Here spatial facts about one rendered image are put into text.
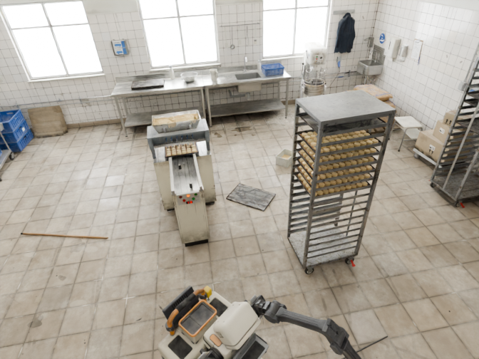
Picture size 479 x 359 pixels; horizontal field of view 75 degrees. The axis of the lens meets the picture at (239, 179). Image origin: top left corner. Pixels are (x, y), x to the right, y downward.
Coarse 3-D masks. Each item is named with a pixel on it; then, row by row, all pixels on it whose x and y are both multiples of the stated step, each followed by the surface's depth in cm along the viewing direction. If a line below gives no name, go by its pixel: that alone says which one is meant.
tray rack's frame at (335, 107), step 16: (320, 96) 273; (336, 96) 271; (352, 96) 270; (368, 96) 268; (320, 112) 246; (336, 112) 245; (352, 112) 244; (368, 112) 243; (384, 112) 243; (384, 144) 262; (352, 208) 334; (368, 208) 303; (336, 224) 376; (320, 240) 359; (320, 256) 340; (336, 256) 339; (352, 256) 342
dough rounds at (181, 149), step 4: (184, 144) 401; (168, 148) 392; (172, 148) 391; (176, 148) 395; (180, 148) 394; (184, 148) 391; (188, 148) 390; (192, 148) 389; (196, 148) 393; (168, 152) 384; (172, 152) 383; (176, 152) 386; (180, 152) 382; (184, 152) 382; (188, 152) 383
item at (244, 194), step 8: (240, 184) 475; (232, 192) 460; (240, 192) 459; (248, 192) 459; (256, 192) 458; (264, 192) 457; (232, 200) 446; (240, 200) 445; (248, 200) 444; (256, 200) 443; (264, 200) 442; (256, 208) 432; (264, 208) 429
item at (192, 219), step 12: (180, 168) 366; (192, 168) 367; (180, 180) 348; (192, 180) 347; (180, 192) 330; (192, 204) 342; (204, 204) 346; (180, 216) 348; (192, 216) 351; (204, 216) 355; (180, 228) 358; (192, 228) 362; (204, 228) 366; (192, 240) 373; (204, 240) 381
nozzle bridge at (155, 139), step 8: (200, 120) 393; (152, 128) 381; (200, 128) 375; (152, 136) 364; (160, 136) 363; (168, 136) 365; (176, 136) 377; (184, 136) 379; (200, 136) 384; (208, 136) 377; (152, 144) 366; (160, 144) 375; (168, 144) 375; (176, 144) 377; (208, 144) 394; (152, 152) 384
